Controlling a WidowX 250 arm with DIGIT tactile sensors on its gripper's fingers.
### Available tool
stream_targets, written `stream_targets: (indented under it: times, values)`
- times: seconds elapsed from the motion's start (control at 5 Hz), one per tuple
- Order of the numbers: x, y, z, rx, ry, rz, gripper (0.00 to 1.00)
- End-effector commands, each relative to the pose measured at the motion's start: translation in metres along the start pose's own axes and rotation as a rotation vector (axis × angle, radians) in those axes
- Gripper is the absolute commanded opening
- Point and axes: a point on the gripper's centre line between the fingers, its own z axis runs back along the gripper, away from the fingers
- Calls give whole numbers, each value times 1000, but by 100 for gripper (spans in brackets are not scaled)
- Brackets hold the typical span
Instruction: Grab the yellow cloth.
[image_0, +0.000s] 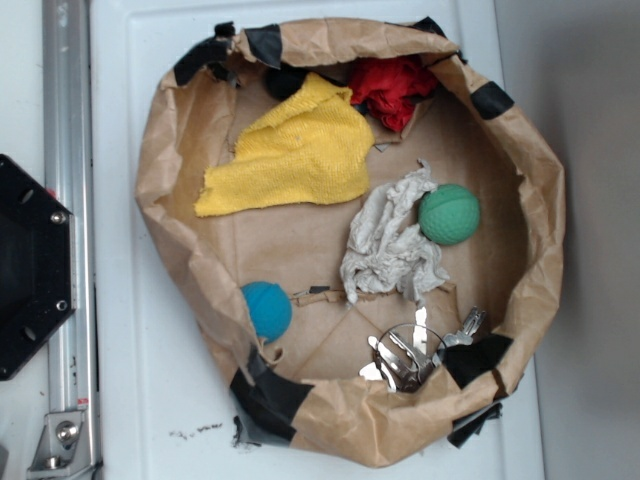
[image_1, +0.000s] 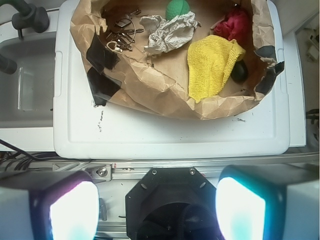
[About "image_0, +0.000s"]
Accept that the grey crumpled cloth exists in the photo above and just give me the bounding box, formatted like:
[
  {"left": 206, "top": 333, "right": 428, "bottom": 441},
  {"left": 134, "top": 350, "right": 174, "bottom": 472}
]
[{"left": 339, "top": 159, "right": 450, "bottom": 306}]

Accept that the yellow cloth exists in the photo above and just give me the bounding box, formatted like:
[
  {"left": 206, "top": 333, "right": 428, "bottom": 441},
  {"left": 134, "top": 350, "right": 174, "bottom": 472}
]
[{"left": 194, "top": 73, "right": 374, "bottom": 217}]

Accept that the red crumpled cloth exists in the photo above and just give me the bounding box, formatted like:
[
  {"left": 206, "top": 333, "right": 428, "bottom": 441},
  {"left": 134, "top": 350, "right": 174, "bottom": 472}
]
[{"left": 348, "top": 55, "right": 439, "bottom": 132}]

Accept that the brown paper bag bin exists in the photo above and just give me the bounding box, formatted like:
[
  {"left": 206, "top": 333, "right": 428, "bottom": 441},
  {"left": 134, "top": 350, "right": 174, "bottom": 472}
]
[{"left": 135, "top": 18, "right": 565, "bottom": 467}]

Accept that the blue foam ball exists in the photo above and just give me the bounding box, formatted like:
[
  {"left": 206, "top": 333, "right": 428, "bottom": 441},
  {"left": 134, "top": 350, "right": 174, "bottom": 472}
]
[{"left": 241, "top": 281, "right": 293, "bottom": 343}]

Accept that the green foam ball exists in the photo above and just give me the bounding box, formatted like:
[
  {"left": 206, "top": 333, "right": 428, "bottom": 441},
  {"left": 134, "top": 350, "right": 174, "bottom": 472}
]
[{"left": 418, "top": 184, "right": 481, "bottom": 246}]

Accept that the bunch of silver keys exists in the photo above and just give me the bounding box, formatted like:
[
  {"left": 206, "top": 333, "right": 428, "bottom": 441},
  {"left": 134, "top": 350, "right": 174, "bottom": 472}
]
[{"left": 359, "top": 306, "right": 487, "bottom": 393}]

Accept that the black round object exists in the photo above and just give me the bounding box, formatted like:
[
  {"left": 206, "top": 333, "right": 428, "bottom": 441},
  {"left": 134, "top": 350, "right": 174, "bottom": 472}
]
[{"left": 265, "top": 68, "right": 308, "bottom": 101}]

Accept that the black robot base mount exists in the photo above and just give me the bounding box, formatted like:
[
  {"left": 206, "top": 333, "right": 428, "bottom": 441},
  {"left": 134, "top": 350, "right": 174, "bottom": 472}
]
[{"left": 1, "top": 155, "right": 75, "bottom": 381}]

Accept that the aluminium extrusion rail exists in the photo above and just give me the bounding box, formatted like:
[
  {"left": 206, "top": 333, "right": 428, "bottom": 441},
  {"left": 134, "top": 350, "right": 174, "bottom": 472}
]
[{"left": 42, "top": 1, "right": 103, "bottom": 479}]

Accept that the metal corner bracket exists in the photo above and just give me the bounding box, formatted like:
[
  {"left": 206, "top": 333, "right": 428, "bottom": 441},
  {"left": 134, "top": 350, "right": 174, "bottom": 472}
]
[{"left": 26, "top": 410, "right": 91, "bottom": 479}]

